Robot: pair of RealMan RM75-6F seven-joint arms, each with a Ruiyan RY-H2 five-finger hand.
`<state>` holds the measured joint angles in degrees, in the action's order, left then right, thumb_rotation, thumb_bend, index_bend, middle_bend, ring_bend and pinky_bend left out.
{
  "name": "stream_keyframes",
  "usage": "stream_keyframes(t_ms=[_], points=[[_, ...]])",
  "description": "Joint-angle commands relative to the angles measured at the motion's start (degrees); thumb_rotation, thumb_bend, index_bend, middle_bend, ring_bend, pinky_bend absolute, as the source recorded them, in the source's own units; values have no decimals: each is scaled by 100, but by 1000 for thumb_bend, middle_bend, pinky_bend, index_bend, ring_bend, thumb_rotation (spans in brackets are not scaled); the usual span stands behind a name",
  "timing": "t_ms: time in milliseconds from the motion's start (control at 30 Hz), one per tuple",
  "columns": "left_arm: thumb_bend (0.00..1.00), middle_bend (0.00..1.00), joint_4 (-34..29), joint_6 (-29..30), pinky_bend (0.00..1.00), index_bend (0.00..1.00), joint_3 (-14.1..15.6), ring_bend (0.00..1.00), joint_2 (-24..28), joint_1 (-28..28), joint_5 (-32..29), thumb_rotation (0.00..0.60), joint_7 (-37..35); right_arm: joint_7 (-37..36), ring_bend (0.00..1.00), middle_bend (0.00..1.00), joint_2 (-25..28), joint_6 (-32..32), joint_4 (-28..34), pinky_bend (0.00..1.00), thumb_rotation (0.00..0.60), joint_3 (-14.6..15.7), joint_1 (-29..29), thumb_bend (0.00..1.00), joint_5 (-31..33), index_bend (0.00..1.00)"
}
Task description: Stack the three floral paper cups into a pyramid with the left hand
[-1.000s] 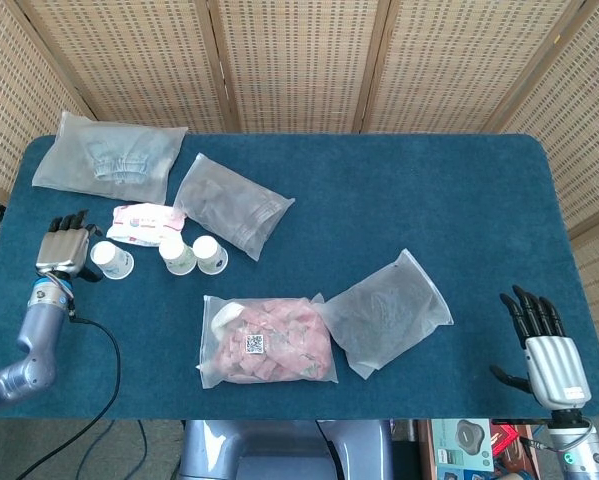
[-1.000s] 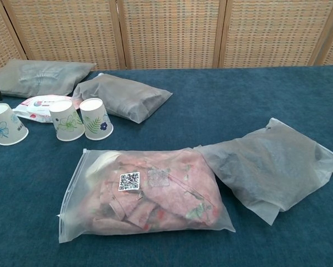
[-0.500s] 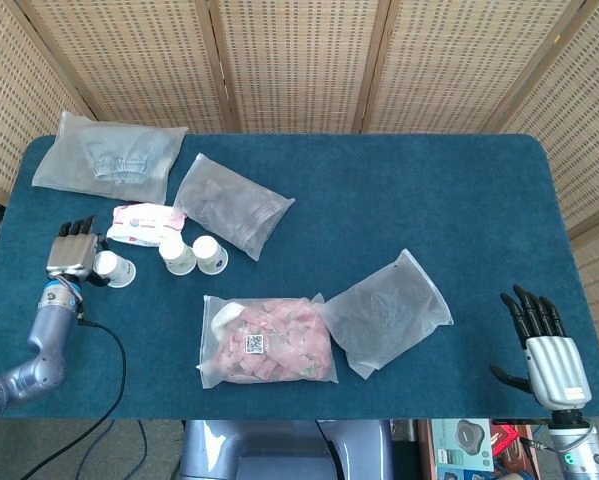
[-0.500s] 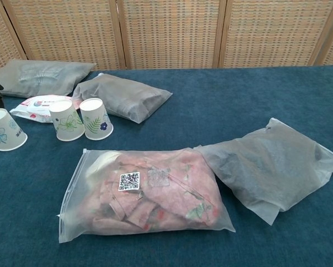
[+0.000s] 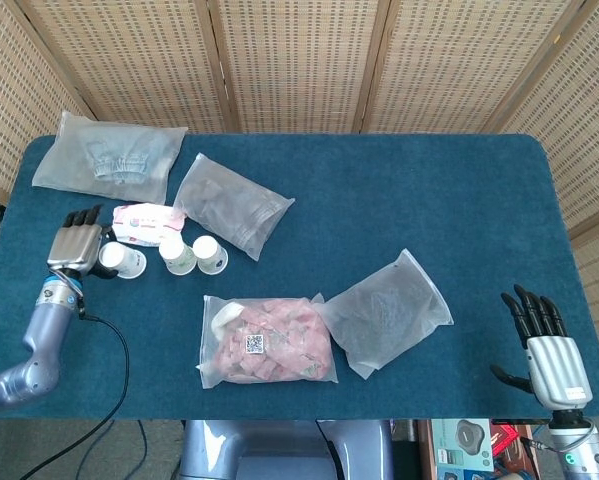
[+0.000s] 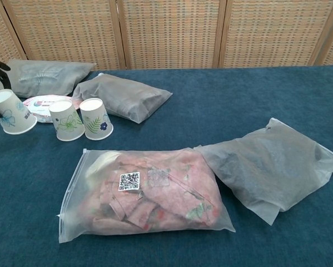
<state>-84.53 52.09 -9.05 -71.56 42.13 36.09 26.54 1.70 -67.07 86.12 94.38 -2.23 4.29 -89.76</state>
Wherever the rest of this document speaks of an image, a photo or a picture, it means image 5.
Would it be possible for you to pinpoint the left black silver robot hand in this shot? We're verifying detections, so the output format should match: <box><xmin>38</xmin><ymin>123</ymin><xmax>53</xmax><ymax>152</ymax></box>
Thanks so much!
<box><xmin>46</xmin><ymin>204</ymin><xmax>119</xmax><ymax>282</ymax></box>

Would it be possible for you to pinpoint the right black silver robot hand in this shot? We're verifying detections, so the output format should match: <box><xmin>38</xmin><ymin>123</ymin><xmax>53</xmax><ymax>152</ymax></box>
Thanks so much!
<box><xmin>489</xmin><ymin>284</ymin><xmax>594</xmax><ymax>412</ymax></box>

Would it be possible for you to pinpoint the paper cup green flower print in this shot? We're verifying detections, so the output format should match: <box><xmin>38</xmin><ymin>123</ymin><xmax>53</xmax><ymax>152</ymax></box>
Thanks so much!
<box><xmin>158</xmin><ymin>238</ymin><xmax>197</xmax><ymax>277</ymax></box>

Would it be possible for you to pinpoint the paper cup blue flower print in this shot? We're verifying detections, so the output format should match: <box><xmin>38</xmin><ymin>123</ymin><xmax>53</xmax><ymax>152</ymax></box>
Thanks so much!
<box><xmin>97</xmin><ymin>241</ymin><xmax>148</xmax><ymax>280</ymax></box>

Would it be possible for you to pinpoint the paper cup fern navy flower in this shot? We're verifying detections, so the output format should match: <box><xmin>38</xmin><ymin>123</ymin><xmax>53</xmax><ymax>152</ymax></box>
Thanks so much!
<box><xmin>192</xmin><ymin>235</ymin><xmax>229</xmax><ymax>277</ymax></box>

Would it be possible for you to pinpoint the pink white wet wipes pack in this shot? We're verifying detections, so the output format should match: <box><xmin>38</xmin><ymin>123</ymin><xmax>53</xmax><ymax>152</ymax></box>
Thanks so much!
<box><xmin>111</xmin><ymin>203</ymin><xmax>188</xmax><ymax>247</ymax></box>

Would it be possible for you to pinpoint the red box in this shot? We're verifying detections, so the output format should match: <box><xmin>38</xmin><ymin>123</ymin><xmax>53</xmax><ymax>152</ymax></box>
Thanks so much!
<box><xmin>493</xmin><ymin>424</ymin><xmax>536</xmax><ymax>449</ymax></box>

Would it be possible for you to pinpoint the frosted bag with grey garment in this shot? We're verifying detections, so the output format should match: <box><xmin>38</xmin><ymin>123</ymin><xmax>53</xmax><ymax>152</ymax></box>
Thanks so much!
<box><xmin>31</xmin><ymin>110</ymin><xmax>189</xmax><ymax>197</ymax></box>

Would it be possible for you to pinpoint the teal product box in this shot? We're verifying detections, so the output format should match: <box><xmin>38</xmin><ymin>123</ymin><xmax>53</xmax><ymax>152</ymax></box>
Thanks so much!
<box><xmin>430</xmin><ymin>418</ymin><xmax>496</xmax><ymax>480</ymax></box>

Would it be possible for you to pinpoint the frosted bag with dark garment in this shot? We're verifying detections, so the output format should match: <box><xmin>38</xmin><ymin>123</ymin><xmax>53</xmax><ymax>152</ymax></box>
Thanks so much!
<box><xmin>322</xmin><ymin>248</ymin><xmax>455</xmax><ymax>382</ymax></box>
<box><xmin>172</xmin><ymin>152</ymin><xmax>296</xmax><ymax>261</ymax></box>

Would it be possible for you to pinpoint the frosted bag pink floral garment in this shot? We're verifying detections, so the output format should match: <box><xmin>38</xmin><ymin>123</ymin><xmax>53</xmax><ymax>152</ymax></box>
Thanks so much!
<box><xmin>195</xmin><ymin>293</ymin><xmax>339</xmax><ymax>389</ymax></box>

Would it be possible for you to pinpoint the teal fabric table cover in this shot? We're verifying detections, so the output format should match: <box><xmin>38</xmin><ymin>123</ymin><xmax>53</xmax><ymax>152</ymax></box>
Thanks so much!
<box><xmin>0</xmin><ymin>132</ymin><xmax>599</xmax><ymax>421</ymax></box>

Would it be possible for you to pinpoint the grey-blue robot torso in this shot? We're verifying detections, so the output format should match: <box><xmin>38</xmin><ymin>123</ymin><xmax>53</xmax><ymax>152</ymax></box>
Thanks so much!
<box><xmin>181</xmin><ymin>418</ymin><xmax>395</xmax><ymax>480</ymax></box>

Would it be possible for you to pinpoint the woven rattan folding screen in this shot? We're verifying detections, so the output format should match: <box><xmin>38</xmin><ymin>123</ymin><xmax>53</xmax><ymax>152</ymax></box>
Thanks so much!
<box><xmin>0</xmin><ymin>0</ymin><xmax>599</xmax><ymax>326</ymax></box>

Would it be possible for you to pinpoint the black cable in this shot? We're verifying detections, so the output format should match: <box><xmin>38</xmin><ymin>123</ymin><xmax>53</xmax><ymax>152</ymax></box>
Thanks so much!
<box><xmin>26</xmin><ymin>310</ymin><xmax>131</xmax><ymax>480</ymax></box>

